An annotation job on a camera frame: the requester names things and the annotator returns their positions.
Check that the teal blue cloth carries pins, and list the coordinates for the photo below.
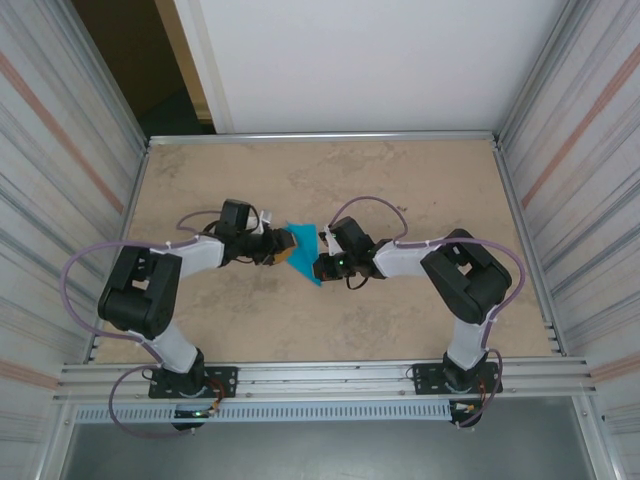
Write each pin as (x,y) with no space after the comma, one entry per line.
(306,250)

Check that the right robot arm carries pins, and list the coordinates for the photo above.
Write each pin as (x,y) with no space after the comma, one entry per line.
(467,280)

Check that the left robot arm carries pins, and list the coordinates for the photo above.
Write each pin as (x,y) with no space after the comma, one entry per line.
(137,295)

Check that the small controller circuit board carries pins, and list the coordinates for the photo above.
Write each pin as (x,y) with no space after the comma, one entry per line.
(195,413)
(465,407)

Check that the wide aluminium mounting rail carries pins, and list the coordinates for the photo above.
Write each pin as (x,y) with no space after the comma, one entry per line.
(320,380)

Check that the aluminium table edge rail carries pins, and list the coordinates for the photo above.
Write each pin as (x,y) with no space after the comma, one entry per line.
(320,137)
(513,200)
(131,215)

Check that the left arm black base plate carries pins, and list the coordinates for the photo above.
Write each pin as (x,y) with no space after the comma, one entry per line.
(225,382)

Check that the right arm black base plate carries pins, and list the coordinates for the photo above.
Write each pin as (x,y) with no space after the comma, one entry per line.
(425,380)

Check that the white door frame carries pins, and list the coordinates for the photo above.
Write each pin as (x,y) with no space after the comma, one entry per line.
(206,65)

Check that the aluminium upright frame post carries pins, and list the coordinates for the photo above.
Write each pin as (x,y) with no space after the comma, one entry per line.
(109,80)
(536,80)
(57,440)
(592,440)

